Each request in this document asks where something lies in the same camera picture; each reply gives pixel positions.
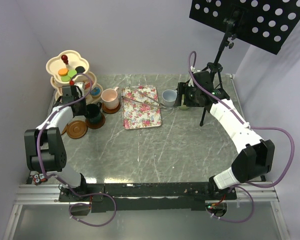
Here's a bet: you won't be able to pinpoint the light green mug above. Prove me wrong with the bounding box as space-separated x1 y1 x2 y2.
178 104 190 111

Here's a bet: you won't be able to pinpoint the green toy macaron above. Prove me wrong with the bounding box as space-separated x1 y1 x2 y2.
67 69 77 78
60 75 71 83

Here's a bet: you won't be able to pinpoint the pink toy cake slice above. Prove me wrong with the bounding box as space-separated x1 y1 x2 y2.
84 81 93 90

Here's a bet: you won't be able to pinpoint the orange toy macaron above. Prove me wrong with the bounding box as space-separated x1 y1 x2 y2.
58 68 69 77

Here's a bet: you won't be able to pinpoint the light blue mug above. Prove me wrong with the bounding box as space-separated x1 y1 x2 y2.
162 89 177 108

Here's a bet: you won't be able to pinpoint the cream three-tier dessert stand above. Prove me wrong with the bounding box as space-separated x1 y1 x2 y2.
45 49 103 104

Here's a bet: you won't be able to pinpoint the blue frosted toy donut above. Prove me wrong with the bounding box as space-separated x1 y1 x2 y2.
90 87 102 98

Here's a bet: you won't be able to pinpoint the black toy cookie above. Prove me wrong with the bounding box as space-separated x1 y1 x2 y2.
75 65 86 73

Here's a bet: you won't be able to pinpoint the dark green mug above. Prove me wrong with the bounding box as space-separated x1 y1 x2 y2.
85 102 102 123

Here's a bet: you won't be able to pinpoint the metal serving tongs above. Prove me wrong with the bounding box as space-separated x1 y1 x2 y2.
121 86 168 110

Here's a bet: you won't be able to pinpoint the brown wooden coaster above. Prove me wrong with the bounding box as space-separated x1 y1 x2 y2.
85 113 106 129
101 102 121 114
61 125 68 136
66 120 88 139

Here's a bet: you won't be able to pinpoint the pink mug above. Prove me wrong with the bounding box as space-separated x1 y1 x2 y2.
101 86 119 110

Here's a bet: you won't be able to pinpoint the floral serving tray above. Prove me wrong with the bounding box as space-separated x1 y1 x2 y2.
121 85 162 130

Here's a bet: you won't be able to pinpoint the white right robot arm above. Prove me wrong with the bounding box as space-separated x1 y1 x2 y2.
175 70 275 200

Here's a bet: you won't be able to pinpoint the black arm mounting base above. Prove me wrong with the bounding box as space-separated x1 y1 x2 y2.
58 182 237 213

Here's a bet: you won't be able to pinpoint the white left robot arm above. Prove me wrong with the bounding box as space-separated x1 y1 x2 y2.
24 85 89 201

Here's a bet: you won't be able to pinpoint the black perforated calibration board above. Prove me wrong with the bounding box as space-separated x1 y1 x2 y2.
189 0 300 55

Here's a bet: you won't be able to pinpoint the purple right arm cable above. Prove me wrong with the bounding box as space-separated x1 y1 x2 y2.
187 51 296 223

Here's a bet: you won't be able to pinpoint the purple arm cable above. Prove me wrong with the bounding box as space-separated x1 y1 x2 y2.
187 51 296 223
36 73 117 228

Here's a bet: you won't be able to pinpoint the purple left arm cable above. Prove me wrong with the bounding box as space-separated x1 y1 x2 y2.
36 73 117 228

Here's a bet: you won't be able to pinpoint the aluminium frame rail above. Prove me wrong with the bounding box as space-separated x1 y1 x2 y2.
3 184 69 240

